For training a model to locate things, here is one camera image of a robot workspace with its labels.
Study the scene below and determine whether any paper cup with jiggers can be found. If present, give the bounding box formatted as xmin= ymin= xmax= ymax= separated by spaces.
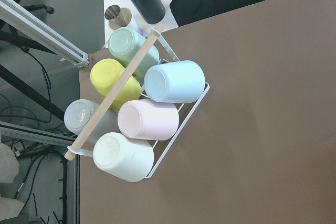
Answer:
xmin=104 ymin=5 xmax=138 ymax=30

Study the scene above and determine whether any white cup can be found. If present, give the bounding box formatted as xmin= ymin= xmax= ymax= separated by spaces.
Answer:
xmin=93 ymin=132 xmax=154 ymax=182

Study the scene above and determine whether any yellow cup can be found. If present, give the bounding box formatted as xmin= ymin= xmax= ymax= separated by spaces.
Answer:
xmin=90 ymin=58 xmax=141 ymax=110

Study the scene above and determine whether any light blue cup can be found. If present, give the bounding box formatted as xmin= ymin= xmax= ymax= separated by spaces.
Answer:
xmin=144 ymin=60 xmax=205 ymax=103

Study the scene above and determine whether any grey cup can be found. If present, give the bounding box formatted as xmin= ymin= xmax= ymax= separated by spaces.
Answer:
xmin=64 ymin=99 xmax=119 ymax=144

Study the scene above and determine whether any green cup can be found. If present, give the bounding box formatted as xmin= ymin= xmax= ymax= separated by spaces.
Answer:
xmin=108 ymin=27 xmax=160 ymax=78

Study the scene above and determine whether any aluminium frame beam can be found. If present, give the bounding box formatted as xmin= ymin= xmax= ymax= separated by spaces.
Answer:
xmin=1 ymin=0 xmax=89 ymax=68

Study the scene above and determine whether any pink cup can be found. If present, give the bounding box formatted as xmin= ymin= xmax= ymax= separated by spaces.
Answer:
xmin=118 ymin=99 xmax=180 ymax=141

